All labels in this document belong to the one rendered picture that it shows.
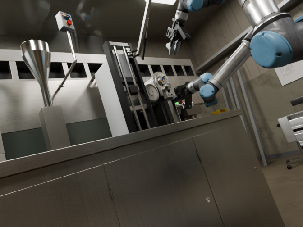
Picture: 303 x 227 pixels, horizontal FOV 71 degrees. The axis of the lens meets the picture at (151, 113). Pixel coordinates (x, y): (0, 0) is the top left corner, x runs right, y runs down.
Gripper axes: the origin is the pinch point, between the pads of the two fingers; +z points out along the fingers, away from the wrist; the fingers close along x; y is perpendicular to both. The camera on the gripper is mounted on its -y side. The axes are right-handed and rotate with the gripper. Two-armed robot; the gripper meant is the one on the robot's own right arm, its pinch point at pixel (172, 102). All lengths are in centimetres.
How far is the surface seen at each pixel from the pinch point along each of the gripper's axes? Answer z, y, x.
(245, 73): 89, 69, -328
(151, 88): -2.4, 11.4, 16.4
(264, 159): 92, -97, -272
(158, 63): 31, 50, -32
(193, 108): -6.5, -8.2, -11.8
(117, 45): -15, 33, 42
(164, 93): -6.1, 5.2, 10.9
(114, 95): 4.5, 10.9, 41.3
